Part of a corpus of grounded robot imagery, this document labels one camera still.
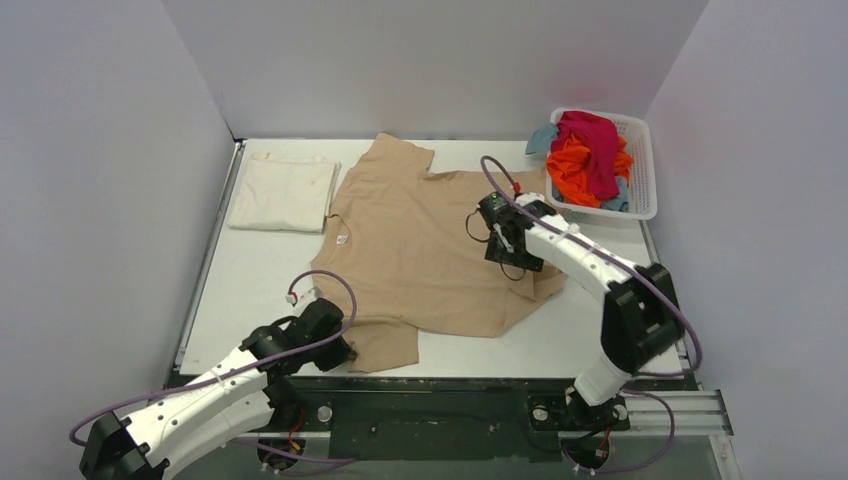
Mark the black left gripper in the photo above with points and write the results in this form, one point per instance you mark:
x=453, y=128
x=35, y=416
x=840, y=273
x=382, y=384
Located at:
x=337, y=354

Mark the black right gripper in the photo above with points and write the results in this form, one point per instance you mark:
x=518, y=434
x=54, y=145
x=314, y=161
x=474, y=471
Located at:
x=511, y=255

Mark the tan beige t shirt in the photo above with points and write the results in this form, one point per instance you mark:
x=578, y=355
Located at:
x=402, y=250

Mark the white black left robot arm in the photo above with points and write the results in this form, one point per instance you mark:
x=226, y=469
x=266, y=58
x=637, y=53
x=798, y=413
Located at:
x=247, y=390

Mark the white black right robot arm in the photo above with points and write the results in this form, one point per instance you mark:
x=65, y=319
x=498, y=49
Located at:
x=640, y=315

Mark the orange cloth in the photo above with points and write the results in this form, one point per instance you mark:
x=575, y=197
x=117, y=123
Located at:
x=568, y=170

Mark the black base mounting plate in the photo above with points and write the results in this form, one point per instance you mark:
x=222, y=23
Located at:
x=431, y=419

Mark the teal blue cloth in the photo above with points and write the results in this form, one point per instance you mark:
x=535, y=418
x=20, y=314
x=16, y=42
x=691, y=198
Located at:
x=540, y=141

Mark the folded cream t shirt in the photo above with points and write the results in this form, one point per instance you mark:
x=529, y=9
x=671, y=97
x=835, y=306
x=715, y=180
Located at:
x=284, y=195

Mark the white perforated plastic basket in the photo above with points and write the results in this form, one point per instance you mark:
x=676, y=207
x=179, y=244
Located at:
x=641, y=193

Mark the magenta red cloth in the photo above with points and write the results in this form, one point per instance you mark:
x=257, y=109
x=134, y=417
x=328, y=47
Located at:
x=601, y=137

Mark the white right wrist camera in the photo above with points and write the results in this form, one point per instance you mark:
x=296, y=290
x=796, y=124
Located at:
x=535, y=204

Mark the aluminium rail frame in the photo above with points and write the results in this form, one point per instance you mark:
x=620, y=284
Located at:
x=696, y=413

